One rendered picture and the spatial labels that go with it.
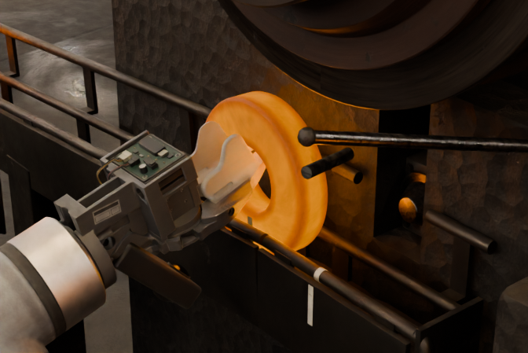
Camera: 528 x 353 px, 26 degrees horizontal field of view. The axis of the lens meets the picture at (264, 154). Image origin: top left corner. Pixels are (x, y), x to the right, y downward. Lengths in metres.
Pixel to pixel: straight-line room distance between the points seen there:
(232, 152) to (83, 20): 2.79
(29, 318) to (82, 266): 0.06
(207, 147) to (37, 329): 0.24
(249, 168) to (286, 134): 0.05
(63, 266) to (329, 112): 0.29
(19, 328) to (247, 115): 0.29
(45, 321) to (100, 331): 1.24
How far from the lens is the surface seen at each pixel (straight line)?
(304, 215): 1.03
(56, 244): 0.95
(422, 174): 1.05
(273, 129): 1.02
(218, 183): 1.02
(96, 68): 1.39
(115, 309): 2.25
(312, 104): 1.09
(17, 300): 0.94
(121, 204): 0.98
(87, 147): 1.28
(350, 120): 1.05
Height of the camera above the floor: 1.24
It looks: 26 degrees down
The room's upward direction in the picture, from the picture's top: straight up
